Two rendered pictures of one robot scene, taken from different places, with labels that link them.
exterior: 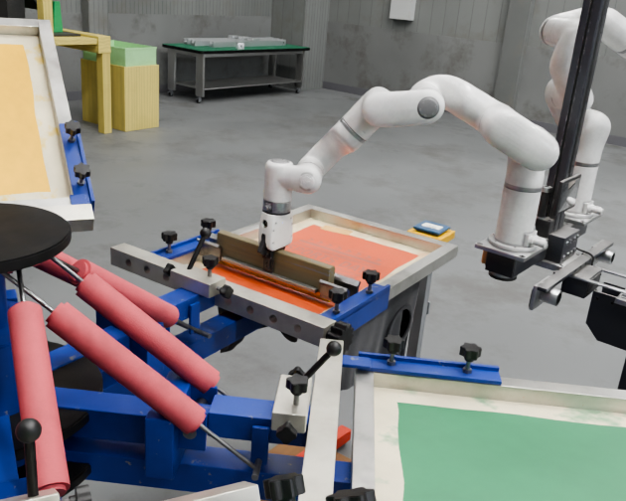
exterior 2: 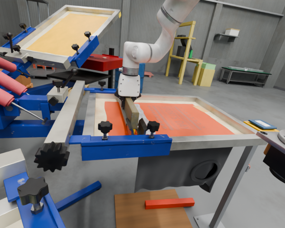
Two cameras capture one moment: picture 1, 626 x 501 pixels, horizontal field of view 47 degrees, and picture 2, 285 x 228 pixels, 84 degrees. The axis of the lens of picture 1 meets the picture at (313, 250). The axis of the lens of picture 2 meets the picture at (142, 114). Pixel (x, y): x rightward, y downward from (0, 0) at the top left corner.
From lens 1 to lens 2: 1.45 m
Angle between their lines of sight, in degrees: 37
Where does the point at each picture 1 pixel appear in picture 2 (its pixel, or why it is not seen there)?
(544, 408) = not seen: outside the picture
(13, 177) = (66, 50)
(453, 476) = not seen: outside the picture
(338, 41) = (284, 73)
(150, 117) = (208, 83)
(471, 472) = not seen: outside the picture
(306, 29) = (273, 68)
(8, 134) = (78, 38)
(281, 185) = (126, 55)
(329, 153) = (164, 41)
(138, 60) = (209, 67)
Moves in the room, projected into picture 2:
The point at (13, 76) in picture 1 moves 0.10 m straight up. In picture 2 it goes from (97, 24) to (97, 10)
